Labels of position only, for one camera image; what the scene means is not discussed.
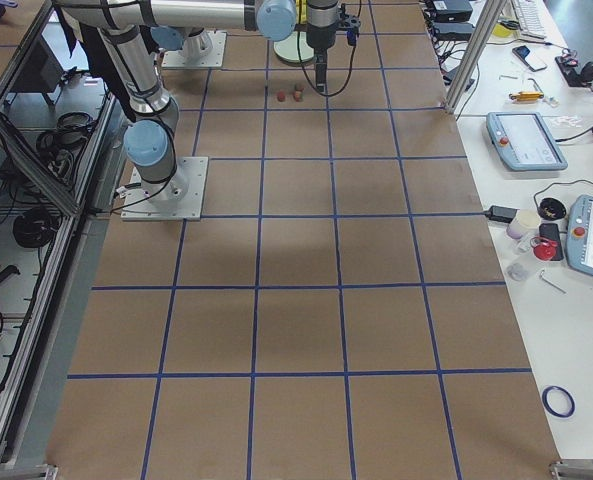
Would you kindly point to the blue tape roll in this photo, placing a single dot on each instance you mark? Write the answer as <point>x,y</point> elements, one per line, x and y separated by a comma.
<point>558,402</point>

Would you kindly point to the teach pendant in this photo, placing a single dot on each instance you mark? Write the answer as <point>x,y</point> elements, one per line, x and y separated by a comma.
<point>579,242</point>
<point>524,142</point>

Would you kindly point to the pale green plate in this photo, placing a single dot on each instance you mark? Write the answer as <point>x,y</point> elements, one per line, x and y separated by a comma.
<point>294,49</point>

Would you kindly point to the smartphone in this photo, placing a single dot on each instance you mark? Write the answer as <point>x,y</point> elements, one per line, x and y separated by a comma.
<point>529,58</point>

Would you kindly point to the black power brick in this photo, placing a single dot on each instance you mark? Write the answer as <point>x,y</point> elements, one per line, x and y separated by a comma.
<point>500,214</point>

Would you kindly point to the aluminium frame post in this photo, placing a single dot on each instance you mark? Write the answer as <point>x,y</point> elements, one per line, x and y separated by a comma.
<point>487,19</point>

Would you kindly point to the yellow handled tool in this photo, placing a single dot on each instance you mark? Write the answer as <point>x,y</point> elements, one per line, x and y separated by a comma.
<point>526,96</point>

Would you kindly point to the allen key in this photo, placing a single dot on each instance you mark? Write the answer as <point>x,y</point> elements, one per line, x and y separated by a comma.
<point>542,276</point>

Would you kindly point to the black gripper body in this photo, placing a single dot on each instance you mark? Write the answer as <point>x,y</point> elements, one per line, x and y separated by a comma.
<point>320,31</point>

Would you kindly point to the black small bowl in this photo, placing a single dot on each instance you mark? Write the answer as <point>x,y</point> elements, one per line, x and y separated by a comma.
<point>551,209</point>

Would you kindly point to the red emergency button box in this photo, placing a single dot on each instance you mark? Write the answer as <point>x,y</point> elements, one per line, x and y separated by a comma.
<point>548,245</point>

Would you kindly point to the white cup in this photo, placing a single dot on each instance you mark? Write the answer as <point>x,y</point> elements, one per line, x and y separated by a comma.
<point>524,222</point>

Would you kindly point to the aluminium frame rail left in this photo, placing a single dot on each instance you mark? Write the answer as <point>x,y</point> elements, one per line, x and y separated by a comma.
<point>56,122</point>

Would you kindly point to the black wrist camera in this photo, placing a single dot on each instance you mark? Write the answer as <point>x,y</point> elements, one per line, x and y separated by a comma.
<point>349,24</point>

